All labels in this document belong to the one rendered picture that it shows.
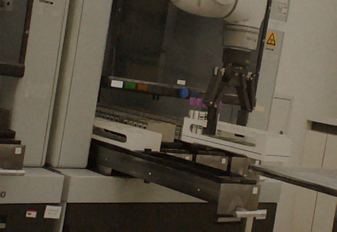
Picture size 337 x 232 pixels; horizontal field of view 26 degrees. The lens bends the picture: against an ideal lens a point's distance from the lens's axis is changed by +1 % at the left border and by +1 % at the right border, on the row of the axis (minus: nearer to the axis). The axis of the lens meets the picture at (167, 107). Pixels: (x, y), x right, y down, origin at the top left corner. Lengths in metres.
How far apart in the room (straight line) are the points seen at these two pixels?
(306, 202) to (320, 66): 0.81
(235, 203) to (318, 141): 2.75
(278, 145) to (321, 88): 2.77
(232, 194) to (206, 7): 0.44
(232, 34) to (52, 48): 0.46
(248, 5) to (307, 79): 2.60
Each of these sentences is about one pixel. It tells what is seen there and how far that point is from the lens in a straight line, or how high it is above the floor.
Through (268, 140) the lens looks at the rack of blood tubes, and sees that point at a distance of 1.76.
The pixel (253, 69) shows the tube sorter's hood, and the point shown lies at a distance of 2.39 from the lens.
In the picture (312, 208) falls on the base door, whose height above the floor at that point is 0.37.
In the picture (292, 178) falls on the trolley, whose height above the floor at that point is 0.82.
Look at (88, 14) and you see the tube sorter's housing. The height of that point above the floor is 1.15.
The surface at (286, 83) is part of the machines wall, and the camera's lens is 4.29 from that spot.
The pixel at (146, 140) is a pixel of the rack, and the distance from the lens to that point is 1.96.
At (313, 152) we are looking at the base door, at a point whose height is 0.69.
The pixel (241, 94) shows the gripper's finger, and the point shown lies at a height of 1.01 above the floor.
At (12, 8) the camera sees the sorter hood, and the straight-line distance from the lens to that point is 1.84.
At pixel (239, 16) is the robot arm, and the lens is 1.86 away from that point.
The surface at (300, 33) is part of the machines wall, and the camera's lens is 4.34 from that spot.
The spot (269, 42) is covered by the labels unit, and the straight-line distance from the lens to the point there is 2.46.
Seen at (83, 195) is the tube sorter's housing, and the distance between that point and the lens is 1.93.
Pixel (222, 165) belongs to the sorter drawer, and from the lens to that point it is 2.25.
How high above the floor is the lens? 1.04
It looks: 3 degrees down
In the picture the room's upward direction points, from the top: 9 degrees clockwise
